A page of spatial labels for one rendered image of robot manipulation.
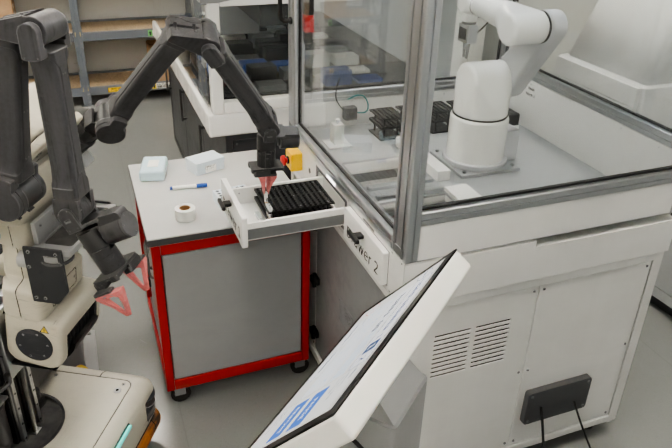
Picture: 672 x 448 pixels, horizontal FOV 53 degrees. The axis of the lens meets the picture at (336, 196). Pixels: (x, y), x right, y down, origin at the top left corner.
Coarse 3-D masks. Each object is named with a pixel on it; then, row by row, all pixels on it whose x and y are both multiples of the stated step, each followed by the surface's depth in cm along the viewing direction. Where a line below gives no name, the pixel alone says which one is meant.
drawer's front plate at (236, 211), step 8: (224, 184) 218; (224, 192) 220; (232, 192) 213; (224, 200) 222; (232, 200) 209; (232, 208) 210; (240, 208) 204; (232, 216) 212; (240, 216) 200; (232, 224) 214; (240, 224) 202; (240, 232) 203; (240, 240) 205
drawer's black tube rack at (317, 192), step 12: (312, 180) 229; (276, 192) 221; (288, 192) 221; (300, 192) 221; (312, 192) 221; (324, 192) 222; (276, 204) 213; (288, 204) 213; (300, 204) 213; (312, 204) 213; (324, 204) 214; (264, 216) 214; (276, 216) 212
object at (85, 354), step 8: (88, 336) 288; (80, 344) 265; (88, 344) 284; (80, 352) 266; (88, 352) 279; (96, 352) 279; (72, 360) 266; (80, 360) 268; (88, 360) 275; (96, 360) 275; (88, 368) 271; (96, 368) 271
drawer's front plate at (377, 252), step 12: (348, 216) 205; (348, 228) 207; (360, 228) 197; (348, 240) 208; (360, 240) 198; (372, 240) 189; (360, 252) 200; (372, 252) 191; (384, 252) 184; (372, 264) 192; (384, 264) 185; (384, 276) 187
